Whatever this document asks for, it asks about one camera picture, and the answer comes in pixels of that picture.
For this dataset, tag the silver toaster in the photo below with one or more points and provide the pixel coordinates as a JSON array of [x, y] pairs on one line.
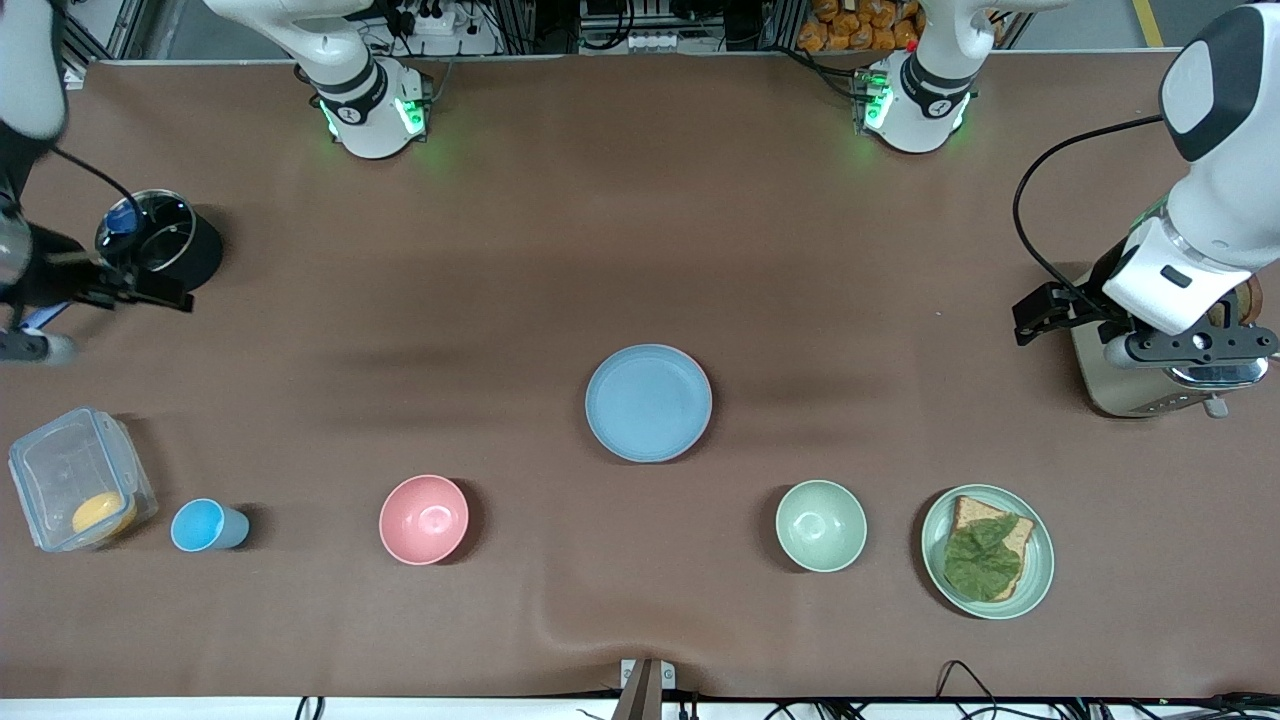
[[1130, 385]]

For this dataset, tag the brown toast slice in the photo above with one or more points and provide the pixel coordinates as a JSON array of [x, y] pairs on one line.
[[1245, 300]]

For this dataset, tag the blue plate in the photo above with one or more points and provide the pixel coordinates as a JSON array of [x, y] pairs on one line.
[[648, 404]]

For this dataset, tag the blue cup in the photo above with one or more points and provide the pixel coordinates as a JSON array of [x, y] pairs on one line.
[[198, 525]]

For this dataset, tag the clear plastic lidded container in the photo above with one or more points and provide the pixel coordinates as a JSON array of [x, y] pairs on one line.
[[60, 470]]

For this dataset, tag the green plate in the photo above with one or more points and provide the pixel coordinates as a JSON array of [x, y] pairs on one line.
[[1040, 560]]

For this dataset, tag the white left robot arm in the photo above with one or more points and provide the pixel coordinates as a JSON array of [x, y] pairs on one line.
[[1220, 200]]

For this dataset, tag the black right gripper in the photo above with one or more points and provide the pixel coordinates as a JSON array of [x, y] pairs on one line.
[[52, 279]]

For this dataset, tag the white power strip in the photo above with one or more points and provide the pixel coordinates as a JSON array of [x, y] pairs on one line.
[[640, 42], [430, 40]]

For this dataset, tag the pink bowl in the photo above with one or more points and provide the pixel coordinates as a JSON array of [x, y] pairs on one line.
[[424, 520]]

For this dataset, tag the green bowl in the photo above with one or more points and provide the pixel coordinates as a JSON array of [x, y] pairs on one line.
[[820, 525]]

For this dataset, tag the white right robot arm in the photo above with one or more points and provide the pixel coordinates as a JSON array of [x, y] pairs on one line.
[[360, 100]]

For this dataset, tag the orange snack packets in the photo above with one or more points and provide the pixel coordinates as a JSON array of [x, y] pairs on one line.
[[850, 30]]

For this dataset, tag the green lettuce leaf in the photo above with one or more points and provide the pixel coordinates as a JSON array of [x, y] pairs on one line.
[[980, 560]]

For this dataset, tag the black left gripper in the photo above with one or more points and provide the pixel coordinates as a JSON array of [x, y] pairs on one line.
[[1092, 301]]

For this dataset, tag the bread slice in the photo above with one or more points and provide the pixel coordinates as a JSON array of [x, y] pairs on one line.
[[975, 512]]

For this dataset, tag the metal camera bracket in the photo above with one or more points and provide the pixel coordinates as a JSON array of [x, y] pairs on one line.
[[640, 690]]

